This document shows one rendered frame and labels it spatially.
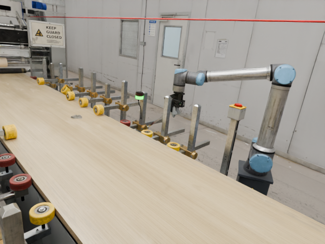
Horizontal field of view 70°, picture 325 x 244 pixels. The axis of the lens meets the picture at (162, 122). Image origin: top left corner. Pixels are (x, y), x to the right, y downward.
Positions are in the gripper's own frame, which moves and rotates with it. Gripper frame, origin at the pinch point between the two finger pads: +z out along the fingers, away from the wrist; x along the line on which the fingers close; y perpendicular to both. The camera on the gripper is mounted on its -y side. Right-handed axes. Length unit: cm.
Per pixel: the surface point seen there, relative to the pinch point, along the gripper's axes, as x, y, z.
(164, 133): -18.9, 8.8, 7.8
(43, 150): -95, -9, 7
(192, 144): -19.0, 34.2, 6.7
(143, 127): -18.4, -13.1, 10.6
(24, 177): -111, 12, 6
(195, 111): -19.5, 32.4, -15.7
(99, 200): -95, 44, 6
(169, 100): -18.1, 9.1, -16.7
